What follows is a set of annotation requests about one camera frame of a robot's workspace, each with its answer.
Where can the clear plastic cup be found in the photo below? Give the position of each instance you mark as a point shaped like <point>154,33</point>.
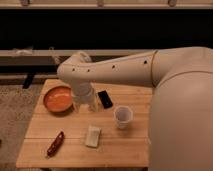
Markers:
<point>123,115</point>

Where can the black phone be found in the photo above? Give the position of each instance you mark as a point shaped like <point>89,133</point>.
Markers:
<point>105,99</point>

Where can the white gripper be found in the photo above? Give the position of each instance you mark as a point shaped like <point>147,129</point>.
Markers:
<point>84,93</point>

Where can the white sponge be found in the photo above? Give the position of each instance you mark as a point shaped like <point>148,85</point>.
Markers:
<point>92,136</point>

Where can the red pocket knife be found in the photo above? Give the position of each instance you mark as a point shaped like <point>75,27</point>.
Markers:
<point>51,151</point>

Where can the orange bowl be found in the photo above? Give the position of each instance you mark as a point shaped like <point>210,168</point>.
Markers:
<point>58,99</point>

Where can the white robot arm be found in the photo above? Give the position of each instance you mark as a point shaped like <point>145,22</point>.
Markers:
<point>181,112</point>

